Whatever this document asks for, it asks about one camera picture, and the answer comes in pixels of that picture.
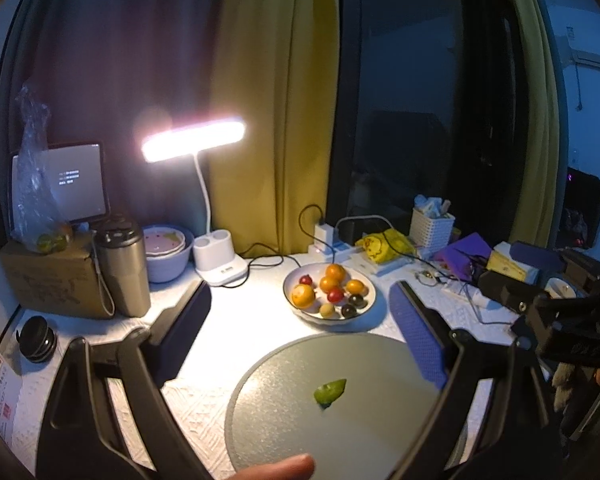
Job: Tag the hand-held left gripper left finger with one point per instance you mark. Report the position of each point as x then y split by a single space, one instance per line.
180 332

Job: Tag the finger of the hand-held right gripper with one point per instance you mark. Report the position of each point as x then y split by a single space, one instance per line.
502 287
537 255

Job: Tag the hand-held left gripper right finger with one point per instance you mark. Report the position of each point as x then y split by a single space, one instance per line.
417 332

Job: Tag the white round plate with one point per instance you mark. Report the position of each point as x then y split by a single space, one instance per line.
367 305

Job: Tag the dark cherry tomato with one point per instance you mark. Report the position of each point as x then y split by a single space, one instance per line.
356 301

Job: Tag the yellow cherry tomato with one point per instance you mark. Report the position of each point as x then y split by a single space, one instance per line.
355 287

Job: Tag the orange mandarin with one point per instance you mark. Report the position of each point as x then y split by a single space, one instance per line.
302 296
329 285
334 271

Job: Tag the grey round plate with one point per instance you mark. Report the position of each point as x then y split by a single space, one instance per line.
290 420

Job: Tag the person's left hand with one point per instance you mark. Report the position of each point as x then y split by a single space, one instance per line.
280 467

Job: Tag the yellow tissue box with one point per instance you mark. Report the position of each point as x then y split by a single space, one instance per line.
510 262

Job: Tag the small white cup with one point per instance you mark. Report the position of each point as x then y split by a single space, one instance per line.
561 288

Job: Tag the purple box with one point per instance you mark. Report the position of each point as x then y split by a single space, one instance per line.
462 255

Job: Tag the stacked lavender bowls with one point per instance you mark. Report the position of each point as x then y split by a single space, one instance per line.
167 267

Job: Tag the black monitor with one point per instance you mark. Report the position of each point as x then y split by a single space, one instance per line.
585 207

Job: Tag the white desk lamp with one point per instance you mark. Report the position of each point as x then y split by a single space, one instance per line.
220 265

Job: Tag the steel tumbler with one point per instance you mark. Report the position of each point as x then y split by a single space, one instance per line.
122 270

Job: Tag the white perforated basket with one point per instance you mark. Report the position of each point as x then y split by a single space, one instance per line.
432 230

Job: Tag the yellow plush toy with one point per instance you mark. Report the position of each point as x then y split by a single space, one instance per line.
385 246

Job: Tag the pink dotted plate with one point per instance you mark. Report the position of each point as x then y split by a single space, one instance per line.
162 240

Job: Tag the green leaf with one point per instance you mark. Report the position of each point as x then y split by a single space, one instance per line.
330 392

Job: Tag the packets in basket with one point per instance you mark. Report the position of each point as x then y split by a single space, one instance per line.
430 205

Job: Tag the white power strip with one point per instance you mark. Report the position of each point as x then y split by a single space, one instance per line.
337 251

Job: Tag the black power adapter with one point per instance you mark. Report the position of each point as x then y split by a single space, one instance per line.
354 231

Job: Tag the white charger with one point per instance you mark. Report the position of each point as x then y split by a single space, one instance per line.
324 234

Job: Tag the black round lid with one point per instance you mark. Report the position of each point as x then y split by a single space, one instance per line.
37 340

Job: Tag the cardboard box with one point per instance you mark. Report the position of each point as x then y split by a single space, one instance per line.
45 280

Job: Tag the yellow green curtain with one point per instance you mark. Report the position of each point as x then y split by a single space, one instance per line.
535 110

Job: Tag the dark tablet screen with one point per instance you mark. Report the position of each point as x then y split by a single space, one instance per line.
80 180

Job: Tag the clear plastic bag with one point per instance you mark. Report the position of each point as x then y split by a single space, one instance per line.
35 185

